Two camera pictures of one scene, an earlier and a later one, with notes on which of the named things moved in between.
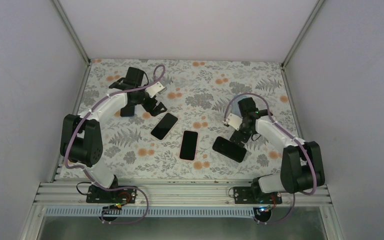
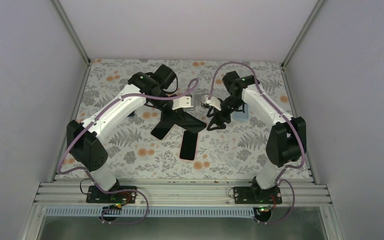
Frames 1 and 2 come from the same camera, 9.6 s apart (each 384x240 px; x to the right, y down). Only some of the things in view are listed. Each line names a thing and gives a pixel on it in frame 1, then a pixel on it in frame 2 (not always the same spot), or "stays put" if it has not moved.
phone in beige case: [162, 128] stays put
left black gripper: [155, 111] to [179, 113]
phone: [235, 151] to [188, 122]
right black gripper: [244, 138] to [227, 118]
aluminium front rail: [74, 194] stays put
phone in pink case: [188, 146] stays put
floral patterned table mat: [195, 92] stays put
